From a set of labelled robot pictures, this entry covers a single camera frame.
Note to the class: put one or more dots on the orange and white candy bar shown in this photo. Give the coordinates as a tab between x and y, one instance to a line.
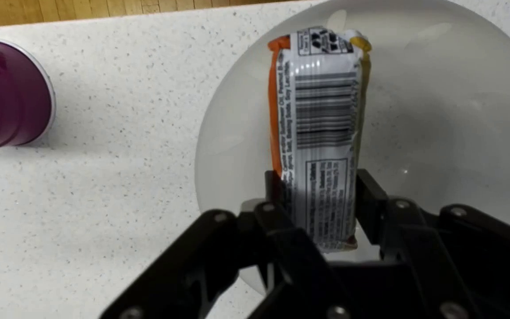
320	130

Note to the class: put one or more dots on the magenta plastic cup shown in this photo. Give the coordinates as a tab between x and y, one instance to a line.
8	95

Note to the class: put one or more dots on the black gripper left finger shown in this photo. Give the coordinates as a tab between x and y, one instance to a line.
238	260

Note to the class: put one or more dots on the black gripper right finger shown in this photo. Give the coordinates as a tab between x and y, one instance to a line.
444	254

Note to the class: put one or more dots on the clear plastic bowl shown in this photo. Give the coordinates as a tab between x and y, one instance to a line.
444	113

